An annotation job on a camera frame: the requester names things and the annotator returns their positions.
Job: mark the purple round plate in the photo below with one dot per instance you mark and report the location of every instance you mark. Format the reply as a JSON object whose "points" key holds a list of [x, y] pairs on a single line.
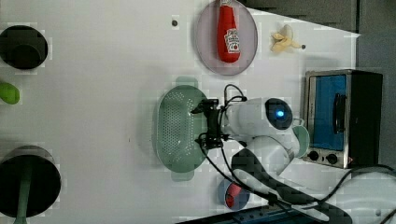
{"points": [[205, 36]]}

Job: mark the green utensil handle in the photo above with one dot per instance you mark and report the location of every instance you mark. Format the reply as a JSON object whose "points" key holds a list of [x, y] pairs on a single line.
{"points": [[25, 185]]}

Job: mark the black cylinder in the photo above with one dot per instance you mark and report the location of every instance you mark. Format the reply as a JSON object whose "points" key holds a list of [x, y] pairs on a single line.
{"points": [[23, 47], [45, 184]]}

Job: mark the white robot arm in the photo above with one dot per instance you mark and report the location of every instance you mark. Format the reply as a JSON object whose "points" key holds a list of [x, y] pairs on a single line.
{"points": [[363, 195]]}

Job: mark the black cylinder lower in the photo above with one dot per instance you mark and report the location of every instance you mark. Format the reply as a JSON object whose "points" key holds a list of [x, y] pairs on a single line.
{"points": [[45, 184]]}

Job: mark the red strawberries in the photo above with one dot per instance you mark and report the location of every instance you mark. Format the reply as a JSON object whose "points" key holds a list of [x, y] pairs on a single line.
{"points": [[232, 195]]}

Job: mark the black cylinder upper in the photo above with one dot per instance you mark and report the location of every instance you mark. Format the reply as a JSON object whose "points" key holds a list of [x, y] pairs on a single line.
{"points": [[23, 47]]}

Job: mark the black toaster oven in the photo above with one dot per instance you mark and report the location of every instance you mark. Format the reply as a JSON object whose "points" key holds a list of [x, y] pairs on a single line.
{"points": [[342, 110]]}

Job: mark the red ketchup bottle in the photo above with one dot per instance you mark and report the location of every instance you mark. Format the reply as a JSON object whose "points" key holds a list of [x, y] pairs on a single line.
{"points": [[228, 42]]}

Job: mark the green strainer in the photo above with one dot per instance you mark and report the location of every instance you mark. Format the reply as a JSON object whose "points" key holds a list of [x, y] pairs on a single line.
{"points": [[176, 129]]}

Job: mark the green cylinder object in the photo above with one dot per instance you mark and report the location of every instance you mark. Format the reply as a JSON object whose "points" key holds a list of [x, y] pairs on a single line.
{"points": [[9, 93]]}

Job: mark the green cup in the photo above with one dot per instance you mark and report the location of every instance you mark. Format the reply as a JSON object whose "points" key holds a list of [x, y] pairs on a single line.
{"points": [[302, 136]]}

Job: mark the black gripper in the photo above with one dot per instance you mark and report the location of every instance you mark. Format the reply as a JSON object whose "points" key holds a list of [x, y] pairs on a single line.
{"points": [[212, 138]]}

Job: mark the peeled banana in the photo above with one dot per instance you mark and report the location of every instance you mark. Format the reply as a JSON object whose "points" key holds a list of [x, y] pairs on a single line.
{"points": [[283, 40]]}

